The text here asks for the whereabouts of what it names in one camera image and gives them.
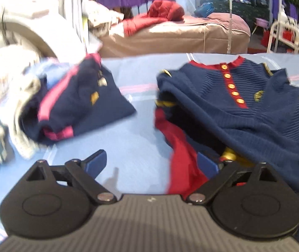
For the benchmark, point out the navy red knit sweater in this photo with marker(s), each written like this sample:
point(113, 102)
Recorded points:
point(240, 111)

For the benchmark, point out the blue striped bed sheet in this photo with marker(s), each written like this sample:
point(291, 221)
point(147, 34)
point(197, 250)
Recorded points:
point(146, 217)

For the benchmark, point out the navy pink folded garment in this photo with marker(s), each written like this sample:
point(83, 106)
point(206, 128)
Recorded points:
point(84, 99)

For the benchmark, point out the pink pillow on bed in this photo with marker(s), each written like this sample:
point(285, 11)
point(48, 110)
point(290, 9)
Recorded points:
point(224, 18)

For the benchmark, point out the brown covered bed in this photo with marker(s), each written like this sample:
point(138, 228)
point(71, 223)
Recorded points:
point(192, 35)

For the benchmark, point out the white washing machine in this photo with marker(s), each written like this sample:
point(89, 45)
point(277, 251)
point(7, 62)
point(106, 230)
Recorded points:
point(50, 34)

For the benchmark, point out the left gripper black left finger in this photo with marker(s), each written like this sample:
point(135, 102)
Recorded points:
point(50, 201)

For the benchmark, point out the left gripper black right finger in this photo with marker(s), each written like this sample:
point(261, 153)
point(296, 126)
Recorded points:
point(250, 202)

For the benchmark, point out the grey white crumpled garment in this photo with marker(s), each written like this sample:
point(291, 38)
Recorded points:
point(23, 74)

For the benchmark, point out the red jacket on bed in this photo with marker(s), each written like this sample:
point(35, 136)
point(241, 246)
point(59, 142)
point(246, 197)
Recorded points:
point(159, 12)

